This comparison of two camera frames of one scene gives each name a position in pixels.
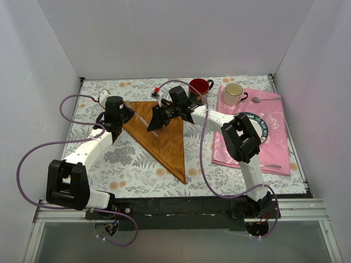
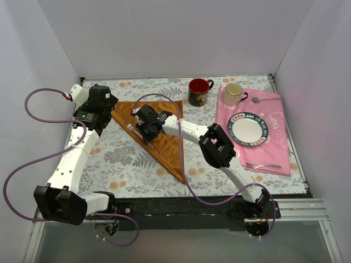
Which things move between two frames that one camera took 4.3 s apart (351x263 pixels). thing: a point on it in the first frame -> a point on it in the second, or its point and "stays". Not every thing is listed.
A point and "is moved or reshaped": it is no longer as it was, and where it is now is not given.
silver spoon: (258, 99) stays
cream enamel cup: (233, 93) stays
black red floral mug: (203, 85) stays
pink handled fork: (146, 124) is moved or reshaped
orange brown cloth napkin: (164, 143) stays
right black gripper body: (162, 114) -> (149, 131)
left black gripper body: (127, 114) -> (102, 122)
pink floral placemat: (273, 151) stays
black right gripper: (181, 213) stays
